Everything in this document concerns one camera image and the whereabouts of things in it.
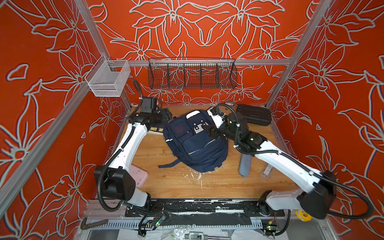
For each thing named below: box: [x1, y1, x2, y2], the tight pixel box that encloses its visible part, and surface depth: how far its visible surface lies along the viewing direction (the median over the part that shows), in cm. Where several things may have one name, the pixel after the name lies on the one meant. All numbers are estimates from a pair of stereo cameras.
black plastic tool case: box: [236, 104, 272, 126], surface depth 108 cm
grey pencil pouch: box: [239, 153, 252, 177], surface depth 86 cm
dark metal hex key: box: [80, 217, 109, 230], surface depth 71 cm
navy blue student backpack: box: [158, 110, 229, 173], surface depth 91 cm
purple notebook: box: [147, 126, 164, 135], surface depth 103 cm
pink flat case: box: [129, 164, 149, 188], surface depth 84 cm
